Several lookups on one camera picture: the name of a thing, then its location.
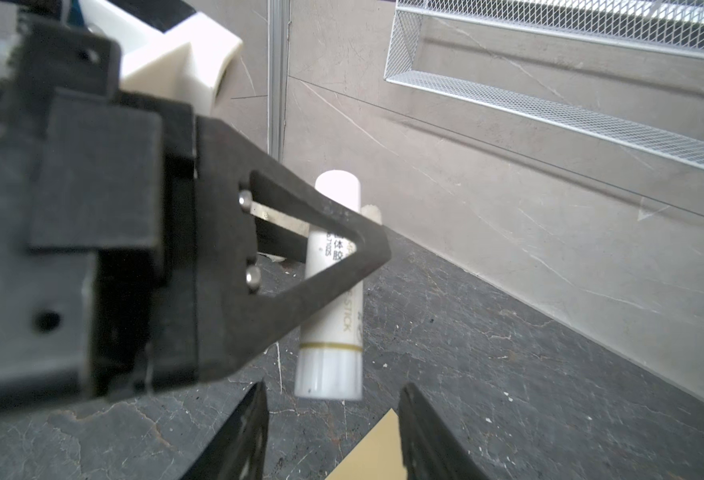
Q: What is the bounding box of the white glue stick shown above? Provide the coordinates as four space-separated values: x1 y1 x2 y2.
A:
293 169 365 401

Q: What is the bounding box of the yellow envelope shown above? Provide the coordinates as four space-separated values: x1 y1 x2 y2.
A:
327 409 408 480

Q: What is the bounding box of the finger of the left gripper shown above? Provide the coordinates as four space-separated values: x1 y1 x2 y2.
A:
195 117 391 382
251 203 310 264

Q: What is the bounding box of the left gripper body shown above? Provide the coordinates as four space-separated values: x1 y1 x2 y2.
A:
0 11 200 415

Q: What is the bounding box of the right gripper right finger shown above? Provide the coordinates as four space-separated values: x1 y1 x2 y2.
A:
398 382 490 480

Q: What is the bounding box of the white wire mesh basket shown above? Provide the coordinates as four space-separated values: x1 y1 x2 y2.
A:
385 1 704 170

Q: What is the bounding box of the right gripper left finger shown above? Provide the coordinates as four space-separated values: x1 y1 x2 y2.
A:
182 381 270 480

